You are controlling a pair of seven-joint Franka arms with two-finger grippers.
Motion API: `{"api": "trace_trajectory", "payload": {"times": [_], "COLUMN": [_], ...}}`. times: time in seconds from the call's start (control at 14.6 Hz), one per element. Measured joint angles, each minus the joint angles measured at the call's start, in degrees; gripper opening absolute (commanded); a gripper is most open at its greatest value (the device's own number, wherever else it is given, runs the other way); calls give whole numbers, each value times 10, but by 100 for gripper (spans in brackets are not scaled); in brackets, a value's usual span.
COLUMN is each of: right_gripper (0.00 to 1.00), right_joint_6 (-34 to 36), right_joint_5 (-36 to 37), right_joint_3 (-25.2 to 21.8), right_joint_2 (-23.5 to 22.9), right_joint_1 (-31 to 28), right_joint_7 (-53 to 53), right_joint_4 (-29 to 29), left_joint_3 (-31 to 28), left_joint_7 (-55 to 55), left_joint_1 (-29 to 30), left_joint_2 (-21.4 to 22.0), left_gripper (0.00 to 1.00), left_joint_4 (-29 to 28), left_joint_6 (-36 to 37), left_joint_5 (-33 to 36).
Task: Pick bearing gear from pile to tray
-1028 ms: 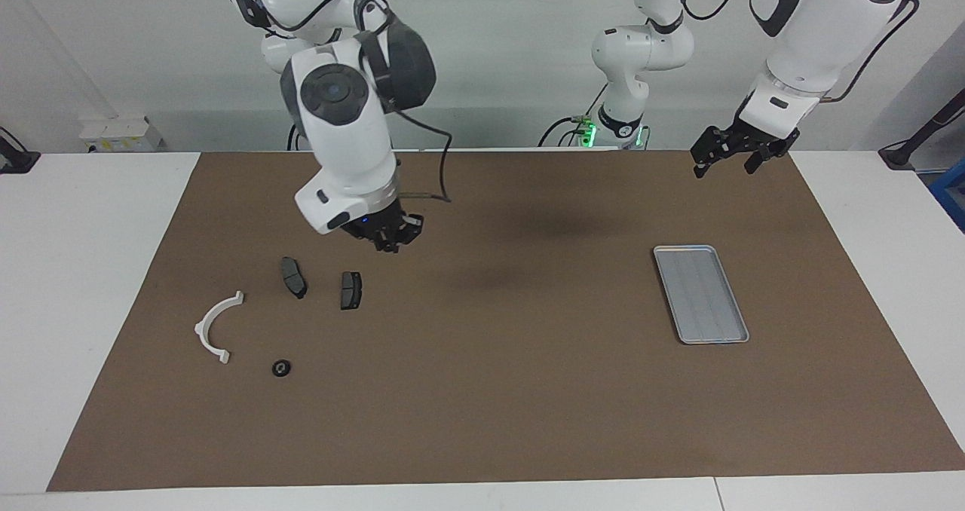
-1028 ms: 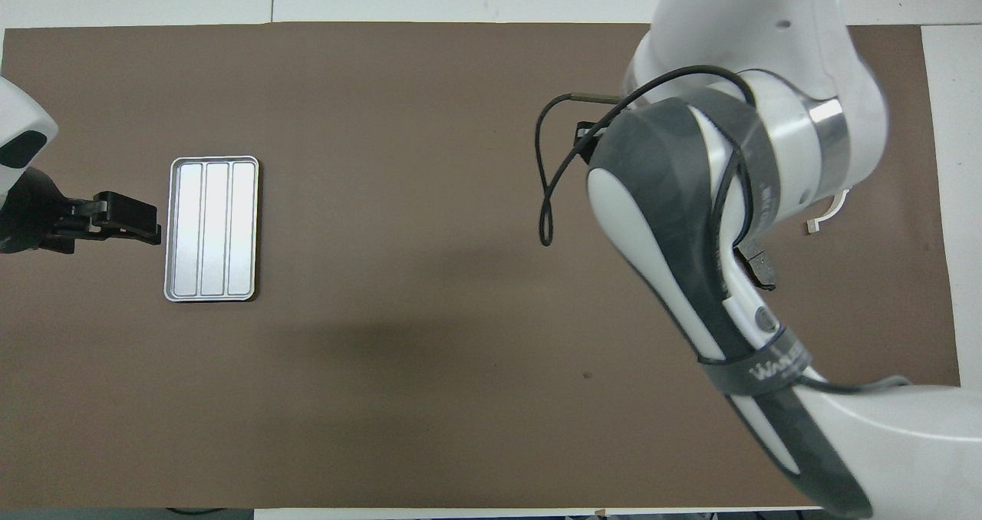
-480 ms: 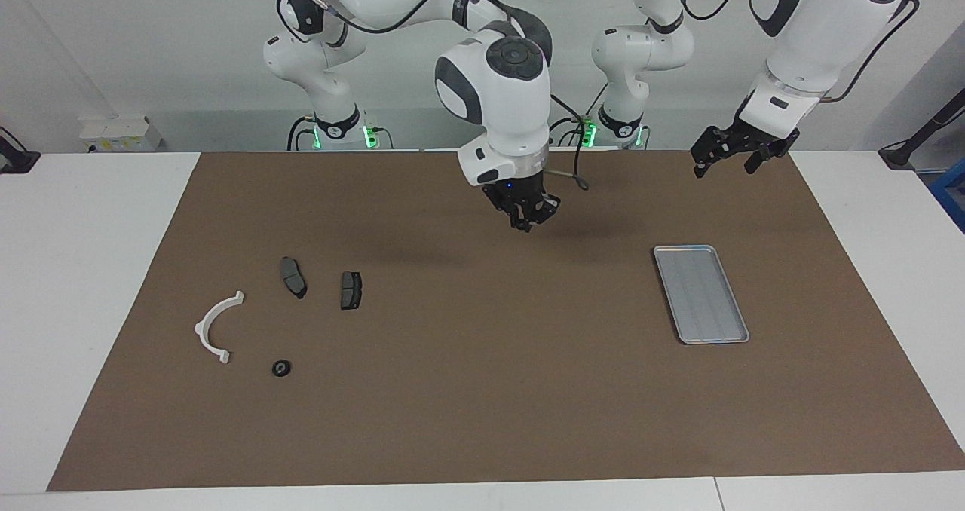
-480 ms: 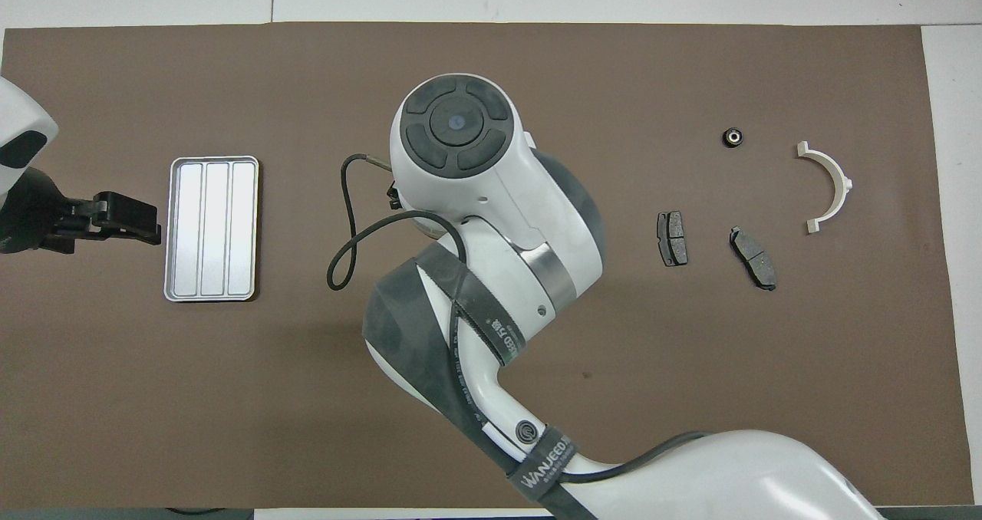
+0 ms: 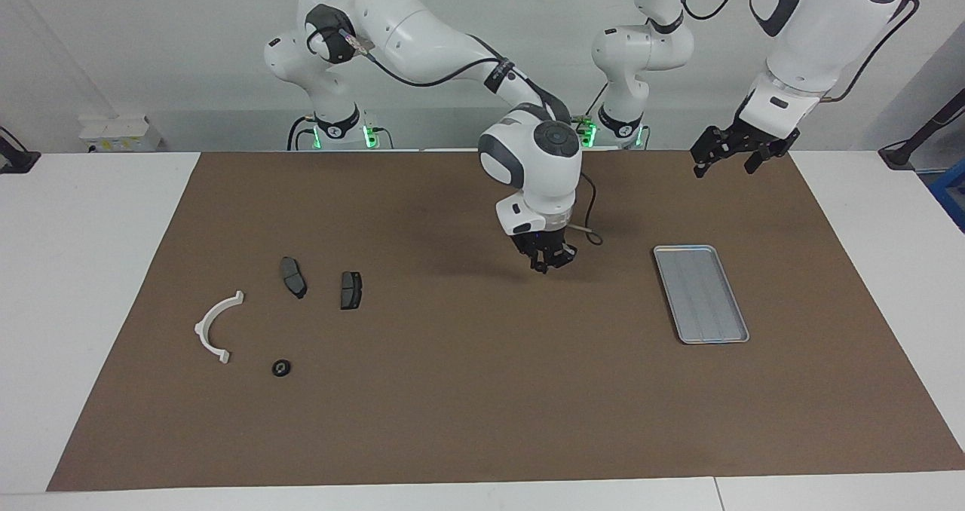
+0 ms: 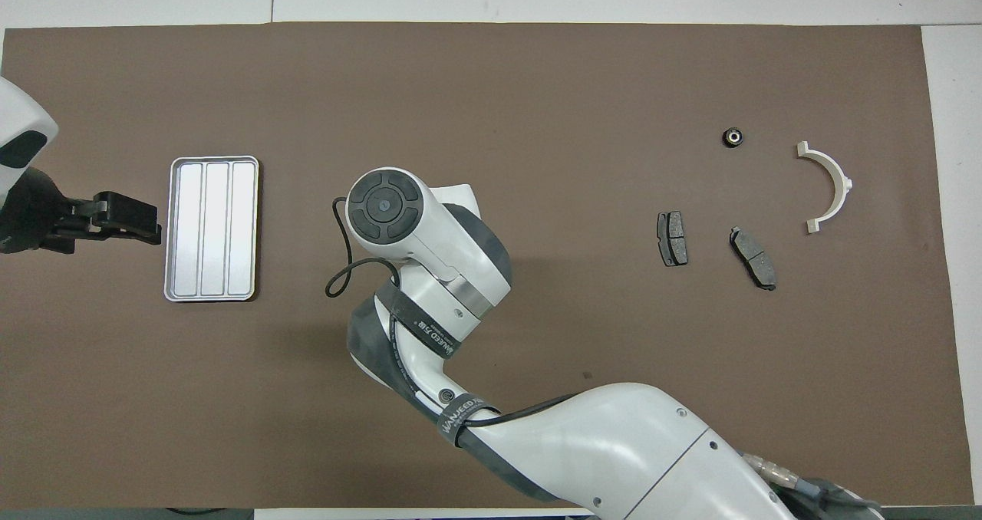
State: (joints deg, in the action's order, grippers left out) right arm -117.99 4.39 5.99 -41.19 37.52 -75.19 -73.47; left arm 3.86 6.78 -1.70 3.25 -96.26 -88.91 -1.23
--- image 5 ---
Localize silver metal tray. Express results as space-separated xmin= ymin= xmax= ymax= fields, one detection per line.
xmin=653 ymin=245 xmax=750 ymax=344

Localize curved dark grey brake pad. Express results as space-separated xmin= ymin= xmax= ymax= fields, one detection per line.
xmin=280 ymin=257 xmax=308 ymax=300

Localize blue box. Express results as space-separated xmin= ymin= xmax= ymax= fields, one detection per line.
xmin=929 ymin=166 xmax=965 ymax=233

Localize white curved plastic bracket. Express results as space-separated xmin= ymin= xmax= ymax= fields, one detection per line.
xmin=194 ymin=290 xmax=246 ymax=365

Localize black base cable with plug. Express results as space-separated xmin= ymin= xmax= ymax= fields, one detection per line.
xmin=574 ymin=81 xmax=611 ymax=148

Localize white power strip box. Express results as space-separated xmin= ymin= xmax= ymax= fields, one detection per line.
xmin=78 ymin=115 xmax=163 ymax=153

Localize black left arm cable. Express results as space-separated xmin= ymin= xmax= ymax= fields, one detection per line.
xmin=671 ymin=0 xmax=921 ymax=105

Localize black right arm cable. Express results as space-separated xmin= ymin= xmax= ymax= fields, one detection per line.
xmin=305 ymin=25 xmax=604 ymax=246

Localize black clamp mount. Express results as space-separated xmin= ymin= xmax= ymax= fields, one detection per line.
xmin=0 ymin=127 xmax=40 ymax=174

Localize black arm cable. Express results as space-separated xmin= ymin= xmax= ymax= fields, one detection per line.
xmin=305 ymin=25 xmax=604 ymax=246
xmin=671 ymin=0 xmax=921 ymax=105

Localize brown table mat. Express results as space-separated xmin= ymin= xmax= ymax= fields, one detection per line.
xmin=47 ymin=149 xmax=965 ymax=492

